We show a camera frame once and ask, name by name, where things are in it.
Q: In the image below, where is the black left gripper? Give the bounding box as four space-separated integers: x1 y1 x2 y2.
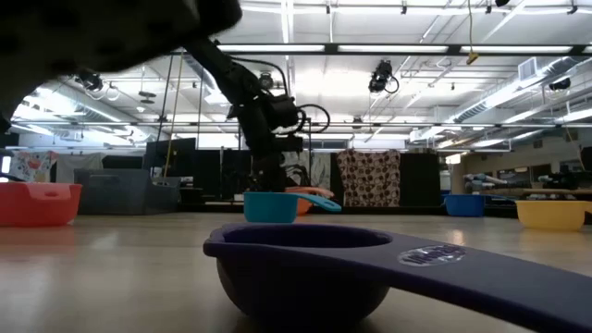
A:
238 97 304 193

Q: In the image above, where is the teal measuring cup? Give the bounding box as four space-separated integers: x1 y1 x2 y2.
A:
242 191 343 225

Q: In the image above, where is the orange measuring cup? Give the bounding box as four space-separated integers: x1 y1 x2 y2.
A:
284 185 335 216

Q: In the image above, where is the purple measuring cup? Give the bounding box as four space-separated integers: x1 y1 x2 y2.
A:
202 223 592 333

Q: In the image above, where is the blue measuring cup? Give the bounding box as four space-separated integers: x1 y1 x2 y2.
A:
442 192 519 218

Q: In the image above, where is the red measuring cup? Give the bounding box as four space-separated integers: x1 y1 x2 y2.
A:
0 181 83 228

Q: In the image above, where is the yellow measuring cup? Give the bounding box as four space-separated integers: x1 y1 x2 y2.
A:
515 199 592 232

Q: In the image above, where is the black white graphic cloth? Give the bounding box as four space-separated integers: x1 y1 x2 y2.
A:
284 151 332 191

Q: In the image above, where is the brown circle patterned cloth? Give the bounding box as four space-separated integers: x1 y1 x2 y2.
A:
336 148 401 208

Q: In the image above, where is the black screen panel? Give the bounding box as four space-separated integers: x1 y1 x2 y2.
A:
144 137 198 179

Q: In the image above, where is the black partition panel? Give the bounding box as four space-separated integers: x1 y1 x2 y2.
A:
399 152 441 207

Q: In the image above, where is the plain grey cloth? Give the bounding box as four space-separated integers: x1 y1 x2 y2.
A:
55 152 106 184

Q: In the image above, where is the black ceiling device cluster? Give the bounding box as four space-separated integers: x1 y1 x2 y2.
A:
73 68 105 93

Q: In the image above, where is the colourful floral cloth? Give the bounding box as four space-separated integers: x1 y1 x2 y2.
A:
8 150 60 183

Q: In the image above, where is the white ceiling air vent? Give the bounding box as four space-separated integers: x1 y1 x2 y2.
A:
517 56 538 82

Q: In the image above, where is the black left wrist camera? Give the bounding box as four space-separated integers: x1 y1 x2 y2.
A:
261 93 302 136

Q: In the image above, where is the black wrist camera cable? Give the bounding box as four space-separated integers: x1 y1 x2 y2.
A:
295 103 332 135

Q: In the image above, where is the black table frame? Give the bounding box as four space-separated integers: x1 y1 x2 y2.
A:
178 202 592 227

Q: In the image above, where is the black overhead frame beam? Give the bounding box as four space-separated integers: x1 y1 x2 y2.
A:
170 43 592 57

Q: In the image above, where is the black ceiling camera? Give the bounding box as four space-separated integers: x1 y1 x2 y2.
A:
368 58 401 95

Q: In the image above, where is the yellow hanging cable with hook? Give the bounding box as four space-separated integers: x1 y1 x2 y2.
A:
465 0 480 66

